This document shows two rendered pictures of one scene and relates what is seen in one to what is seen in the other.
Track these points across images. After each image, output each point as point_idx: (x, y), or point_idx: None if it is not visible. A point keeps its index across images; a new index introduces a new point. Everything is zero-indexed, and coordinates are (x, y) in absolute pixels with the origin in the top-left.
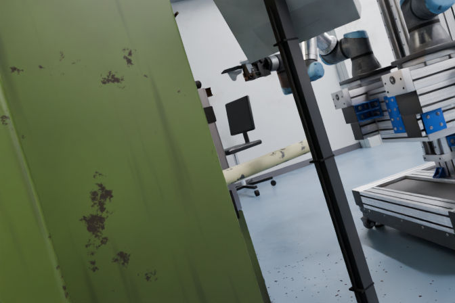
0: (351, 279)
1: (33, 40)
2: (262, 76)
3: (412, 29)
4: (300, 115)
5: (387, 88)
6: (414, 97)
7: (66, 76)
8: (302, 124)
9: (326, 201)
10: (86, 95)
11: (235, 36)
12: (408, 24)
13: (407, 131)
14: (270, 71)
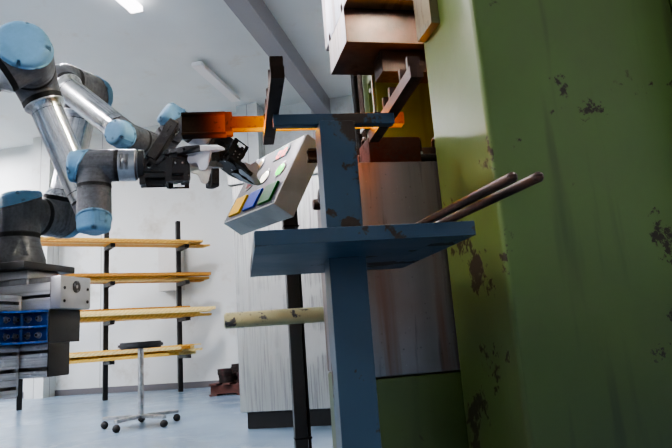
0: (310, 426)
1: None
2: (157, 185)
3: (38, 235)
4: (301, 285)
5: (65, 295)
6: (76, 319)
7: None
8: (299, 292)
9: (303, 359)
10: None
11: (304, 192)
12: (35, 226)
13: (50, 367)
14: (136, 180)
